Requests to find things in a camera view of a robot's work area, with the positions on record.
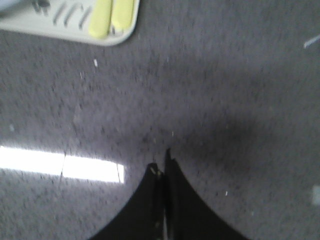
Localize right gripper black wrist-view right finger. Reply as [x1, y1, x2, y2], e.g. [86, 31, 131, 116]
[164, 148, 247, 240]

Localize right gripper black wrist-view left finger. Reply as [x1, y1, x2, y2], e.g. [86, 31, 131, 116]
[91, 163, 164, 240]

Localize cream rectangular tray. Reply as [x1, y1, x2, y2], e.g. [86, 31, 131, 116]
[0, 0, 140, 47]

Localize yellow lemon wedge pieces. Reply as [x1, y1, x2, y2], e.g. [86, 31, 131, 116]
[88, 0, 135, 39]

